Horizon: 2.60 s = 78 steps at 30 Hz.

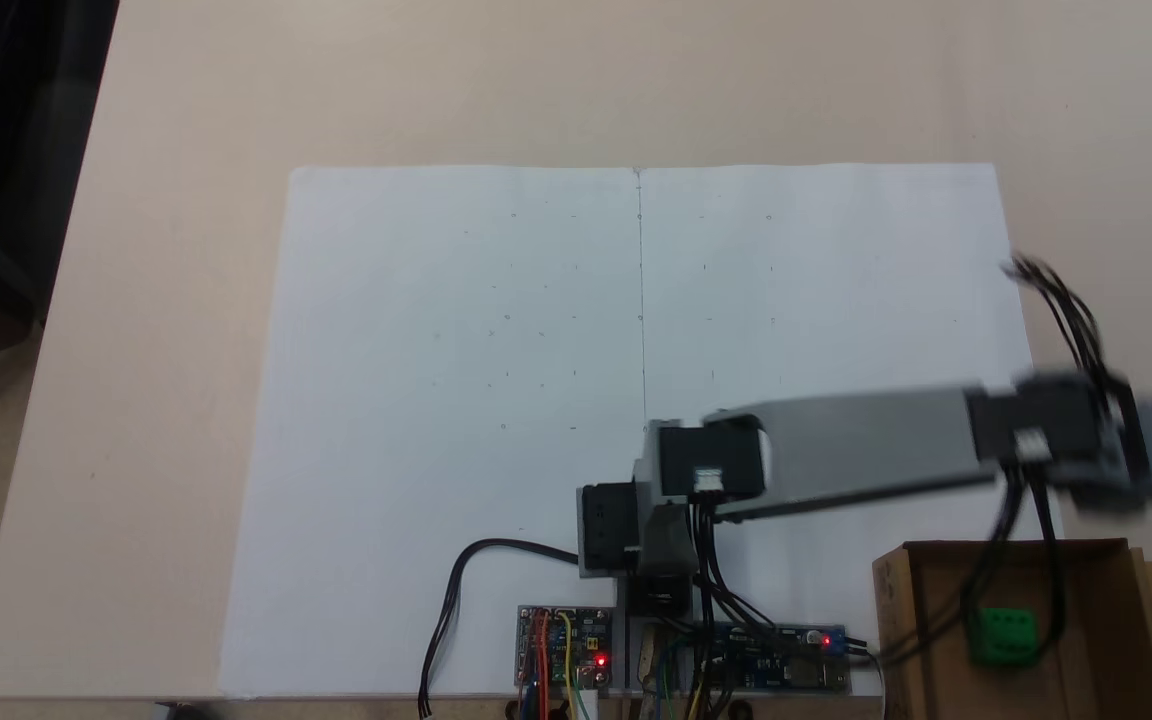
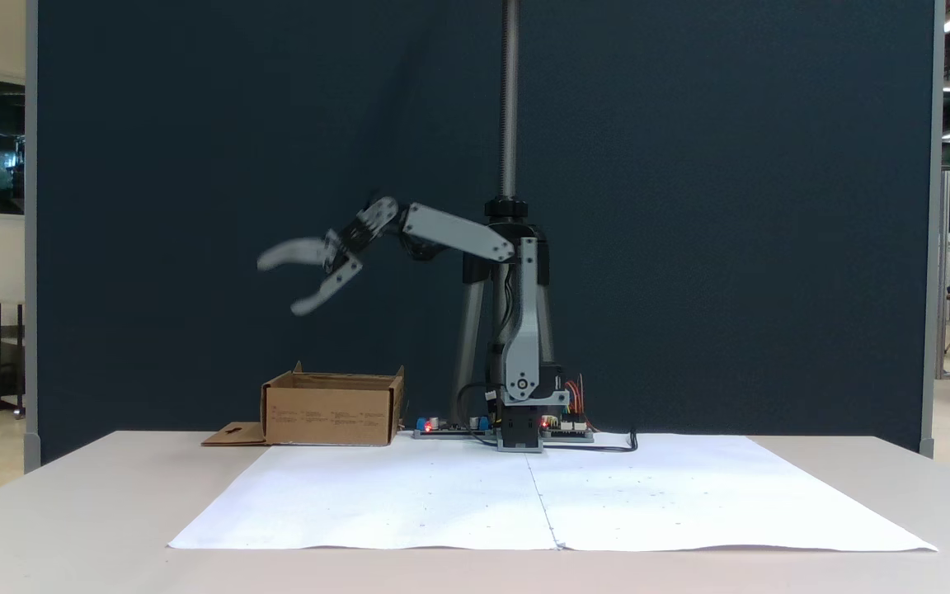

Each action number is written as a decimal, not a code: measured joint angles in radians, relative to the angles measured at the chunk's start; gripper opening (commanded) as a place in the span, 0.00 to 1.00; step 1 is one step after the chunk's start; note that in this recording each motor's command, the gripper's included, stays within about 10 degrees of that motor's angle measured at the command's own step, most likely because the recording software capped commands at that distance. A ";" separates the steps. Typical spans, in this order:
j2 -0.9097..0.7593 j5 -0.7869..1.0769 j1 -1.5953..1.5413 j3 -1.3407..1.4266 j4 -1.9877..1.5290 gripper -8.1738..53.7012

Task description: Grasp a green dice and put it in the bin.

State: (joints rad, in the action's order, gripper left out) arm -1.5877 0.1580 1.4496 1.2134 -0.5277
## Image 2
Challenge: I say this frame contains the coloured jumper wires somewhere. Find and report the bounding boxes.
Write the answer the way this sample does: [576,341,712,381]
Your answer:
[562,374,588,423]

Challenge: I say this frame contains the white paper sheet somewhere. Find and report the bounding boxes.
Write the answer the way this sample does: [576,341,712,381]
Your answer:
[167,432,561,552]
[524,432,938,554]

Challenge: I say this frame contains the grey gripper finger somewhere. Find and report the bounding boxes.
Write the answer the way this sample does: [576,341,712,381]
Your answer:
[290,253,364,318]
[257,237,330,272]

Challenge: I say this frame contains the black looped motor cable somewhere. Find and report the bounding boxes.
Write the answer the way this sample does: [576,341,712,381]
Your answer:
[455,380,500,431]

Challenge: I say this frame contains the black metal cart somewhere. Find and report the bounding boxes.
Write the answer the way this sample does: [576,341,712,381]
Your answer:
[0,300,27,420]

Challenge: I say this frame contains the black tripod with grey legs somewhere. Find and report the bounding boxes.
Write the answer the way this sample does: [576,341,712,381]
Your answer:
[410,0,562,430]

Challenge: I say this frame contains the dark blue partition panel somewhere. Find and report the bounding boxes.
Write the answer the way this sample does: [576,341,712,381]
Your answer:
[25,0,947,474]

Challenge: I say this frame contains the brown cardboard box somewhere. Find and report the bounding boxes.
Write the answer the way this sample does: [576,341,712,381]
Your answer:
[201,361,407,448]

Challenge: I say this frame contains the black cable on table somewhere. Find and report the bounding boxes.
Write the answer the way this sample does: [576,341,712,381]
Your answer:
[434,428,639,454]

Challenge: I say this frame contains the circuit board with blue terminals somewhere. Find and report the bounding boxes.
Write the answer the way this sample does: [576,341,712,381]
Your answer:
[412,416,497,441]

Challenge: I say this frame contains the grey framed window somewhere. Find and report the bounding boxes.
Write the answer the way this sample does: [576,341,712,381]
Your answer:
[0,70,27,224]

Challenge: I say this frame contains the circuit board with coloured wires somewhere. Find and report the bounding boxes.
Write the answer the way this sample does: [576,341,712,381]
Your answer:
[541,417,596,445]

